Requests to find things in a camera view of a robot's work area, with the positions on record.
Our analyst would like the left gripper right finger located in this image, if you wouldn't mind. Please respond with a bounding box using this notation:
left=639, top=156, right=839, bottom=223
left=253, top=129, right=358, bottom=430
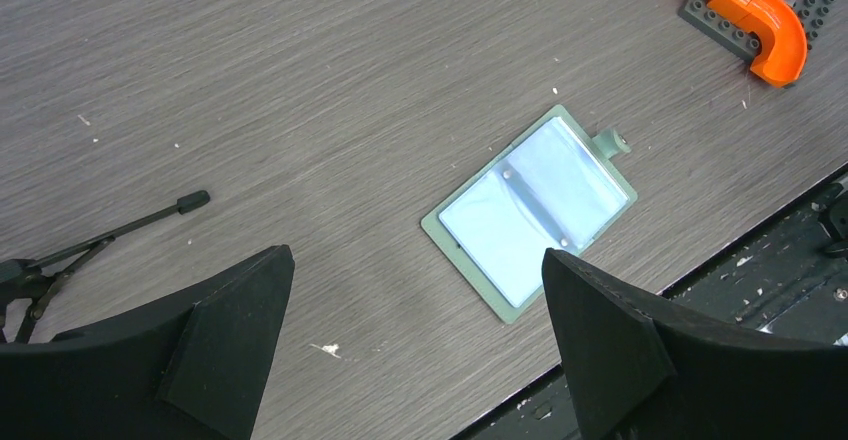
left=541, top=249, right=847, bottom=439

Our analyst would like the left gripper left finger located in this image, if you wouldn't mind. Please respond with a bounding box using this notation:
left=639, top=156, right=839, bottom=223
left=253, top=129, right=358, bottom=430
left=1, top=245, right=295, bottom=439

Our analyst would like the green leather card holder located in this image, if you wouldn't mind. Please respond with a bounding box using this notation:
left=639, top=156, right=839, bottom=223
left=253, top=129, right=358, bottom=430
left=420, top=105, right=638, bottom=324

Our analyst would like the orange curved toy piece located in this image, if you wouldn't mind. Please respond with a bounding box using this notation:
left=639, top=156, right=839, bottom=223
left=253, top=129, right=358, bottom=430
left=708, top=0, right=808, bottom=88

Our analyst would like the microphone with black shock mount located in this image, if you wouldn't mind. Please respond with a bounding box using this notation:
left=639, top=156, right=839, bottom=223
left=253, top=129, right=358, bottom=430
left=1, top=190, right=211, bottom=344

